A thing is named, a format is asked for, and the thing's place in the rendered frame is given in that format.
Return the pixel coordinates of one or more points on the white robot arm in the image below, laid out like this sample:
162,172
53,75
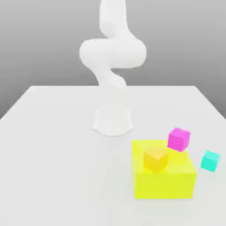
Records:
113,53

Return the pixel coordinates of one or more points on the small orange cube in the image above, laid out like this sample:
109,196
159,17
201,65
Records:
155,159

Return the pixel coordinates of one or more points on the small magenta cube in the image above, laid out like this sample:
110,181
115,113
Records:
178,139

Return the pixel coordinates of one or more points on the small turquoise cube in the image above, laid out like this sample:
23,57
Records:
210,161

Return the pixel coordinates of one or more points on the large yellow box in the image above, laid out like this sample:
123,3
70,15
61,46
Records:
164,185

